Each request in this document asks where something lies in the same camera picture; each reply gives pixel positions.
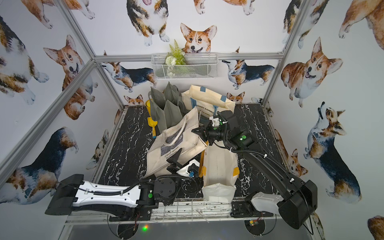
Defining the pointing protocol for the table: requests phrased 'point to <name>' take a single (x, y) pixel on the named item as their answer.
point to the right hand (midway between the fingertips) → (188, 130)
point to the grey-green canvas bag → (166, 107)
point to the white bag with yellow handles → (220, 171)
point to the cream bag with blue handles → (210, 101)
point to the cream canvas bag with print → (184, 135)
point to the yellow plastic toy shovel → (152, 122)
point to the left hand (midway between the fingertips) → (188, 154)
